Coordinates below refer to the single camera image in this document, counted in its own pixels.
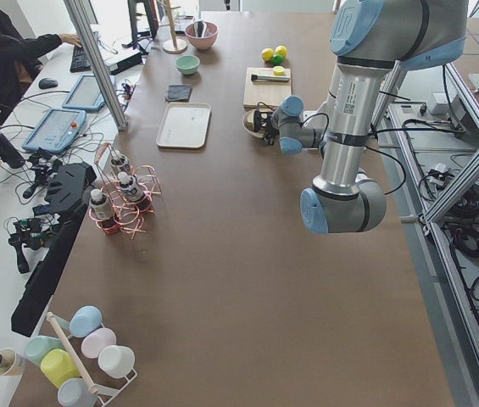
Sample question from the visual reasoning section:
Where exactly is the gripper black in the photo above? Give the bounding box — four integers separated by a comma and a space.
253, 109, 276, 146

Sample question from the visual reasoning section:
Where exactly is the wooden cutting board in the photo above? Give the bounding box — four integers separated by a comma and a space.
242, 67, 292, 108

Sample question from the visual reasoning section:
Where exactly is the cream rabbit tray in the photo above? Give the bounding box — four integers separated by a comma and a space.
156, 102, 211, 149

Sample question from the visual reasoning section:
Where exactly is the computer mouse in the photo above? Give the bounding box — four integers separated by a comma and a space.
38, 77, 58, 90

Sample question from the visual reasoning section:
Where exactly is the yellow lemon lower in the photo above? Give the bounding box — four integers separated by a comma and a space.
275, 45, 287, 59

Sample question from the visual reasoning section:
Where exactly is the paper coffee cup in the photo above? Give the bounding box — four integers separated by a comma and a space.
0, 348, 25, 376

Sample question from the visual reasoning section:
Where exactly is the dark bottle lower right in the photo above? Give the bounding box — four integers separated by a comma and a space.
90, 188, 116, 231

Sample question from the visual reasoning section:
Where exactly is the teach pendant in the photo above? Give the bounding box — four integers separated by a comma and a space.
22, 109, 86, 153
62, 75, 105, 113

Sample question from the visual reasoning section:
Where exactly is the mint green bowl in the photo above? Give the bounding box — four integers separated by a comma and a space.
175, 55, 200, 75

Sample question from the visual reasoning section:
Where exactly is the teach pendant near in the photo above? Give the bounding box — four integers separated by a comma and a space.
22, 109, 86, 153

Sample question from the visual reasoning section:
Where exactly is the green lime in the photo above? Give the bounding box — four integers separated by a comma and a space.
270, 53, 285, 66

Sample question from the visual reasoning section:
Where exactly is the grey folded cloth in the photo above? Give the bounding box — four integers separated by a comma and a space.
165, 84, 192, 102

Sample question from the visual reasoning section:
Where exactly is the dark bottle upper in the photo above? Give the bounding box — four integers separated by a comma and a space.
110, 151, 131, 176

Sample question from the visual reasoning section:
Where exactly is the yellow lemon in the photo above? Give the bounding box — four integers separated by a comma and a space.
260, 47, 275, 62
275, 45, 287, 59

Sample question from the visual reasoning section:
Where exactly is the dark bottle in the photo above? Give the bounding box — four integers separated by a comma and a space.
118, 171, 146, 203
110, 151, 131, 176
90, 188, 116, 231

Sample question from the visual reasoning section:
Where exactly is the bread slice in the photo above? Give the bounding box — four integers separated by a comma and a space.
245, 117, 254, 131

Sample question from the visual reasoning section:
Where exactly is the aluminium frame post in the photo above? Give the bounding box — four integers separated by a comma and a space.
64, 0, 127, 131

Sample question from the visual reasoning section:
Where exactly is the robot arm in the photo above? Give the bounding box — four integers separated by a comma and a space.
270, 0, 468, 234

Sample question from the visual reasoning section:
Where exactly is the teach pendant far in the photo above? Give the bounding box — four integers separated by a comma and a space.
62, 75, 105, 113

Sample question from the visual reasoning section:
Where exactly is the copper wire bottle rack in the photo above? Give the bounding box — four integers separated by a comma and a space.
88, 142, 162, 237

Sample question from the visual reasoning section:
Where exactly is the steel ice scoop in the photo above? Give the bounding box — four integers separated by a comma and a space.
192, 20, 208, 38

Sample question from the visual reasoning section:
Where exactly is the black keyboard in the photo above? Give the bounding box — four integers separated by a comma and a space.
70, 47, 91, 73

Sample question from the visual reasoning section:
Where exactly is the yellow lemon upper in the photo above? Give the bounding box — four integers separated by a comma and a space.
260, 47, 275, 62

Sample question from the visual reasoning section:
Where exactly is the white round plate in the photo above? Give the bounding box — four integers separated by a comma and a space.
242, 108, 274, 139

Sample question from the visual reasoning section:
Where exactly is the half lemon slice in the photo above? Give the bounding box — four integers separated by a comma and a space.
272, 65, 286, 76

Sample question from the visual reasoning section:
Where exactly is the pink bowl with ice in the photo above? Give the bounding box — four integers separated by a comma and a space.
185, 20, 218, 50

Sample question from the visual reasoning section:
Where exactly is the dark bottle lower left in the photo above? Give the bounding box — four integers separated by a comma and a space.
118, 171, 146, 203

